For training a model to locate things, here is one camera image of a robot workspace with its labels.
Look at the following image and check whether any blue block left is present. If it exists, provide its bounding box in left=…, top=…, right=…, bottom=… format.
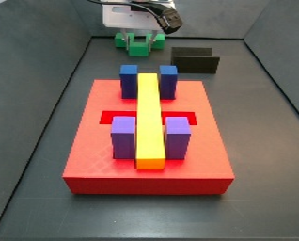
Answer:
left=160, top=65, right=178, bottom=100

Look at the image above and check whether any green bridge-shaped block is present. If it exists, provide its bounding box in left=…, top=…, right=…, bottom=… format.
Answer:
left=114, top=33, right=165, bottom=56

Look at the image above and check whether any purple block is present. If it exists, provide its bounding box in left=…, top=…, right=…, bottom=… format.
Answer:
left=110, top=116, right=136, bottom=159
left=164, top=117, right=190, bottom=160

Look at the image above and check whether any blue block right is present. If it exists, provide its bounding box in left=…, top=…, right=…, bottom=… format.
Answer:
left=118, top=65, right=138, bottom=99

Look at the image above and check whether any red base board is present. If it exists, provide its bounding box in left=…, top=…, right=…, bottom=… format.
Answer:
left=62, top=80, right=234, bottom=195

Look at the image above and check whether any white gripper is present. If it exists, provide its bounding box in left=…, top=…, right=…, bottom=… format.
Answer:
left=101, top=0, right=174, bottom=50

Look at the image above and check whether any black camera cable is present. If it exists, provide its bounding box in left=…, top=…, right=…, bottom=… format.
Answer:
left=86, top=0, right=134, bottom=6

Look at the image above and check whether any yellow long bar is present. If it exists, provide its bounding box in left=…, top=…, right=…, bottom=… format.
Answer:
left=136, top=73, right=165, bottom=170

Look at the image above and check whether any blue block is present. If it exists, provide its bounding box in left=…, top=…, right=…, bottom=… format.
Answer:
left=118, top=65, right=138, bottom=99
left=160, top=65, right=178, bottom=100

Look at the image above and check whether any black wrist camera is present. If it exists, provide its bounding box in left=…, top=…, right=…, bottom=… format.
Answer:
left=130, top=1, right=182, bottom=34

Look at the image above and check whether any black angle fixture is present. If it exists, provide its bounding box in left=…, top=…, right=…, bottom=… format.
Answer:
left=170, top=47, right=220, bottom=74

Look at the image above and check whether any purple block left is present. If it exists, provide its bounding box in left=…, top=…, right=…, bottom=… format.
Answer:
left=164, top=117, right=190, bottom=160

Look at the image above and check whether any purple block right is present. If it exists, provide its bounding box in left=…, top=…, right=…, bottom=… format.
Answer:
left=110, top=116, right=136, bottom=159

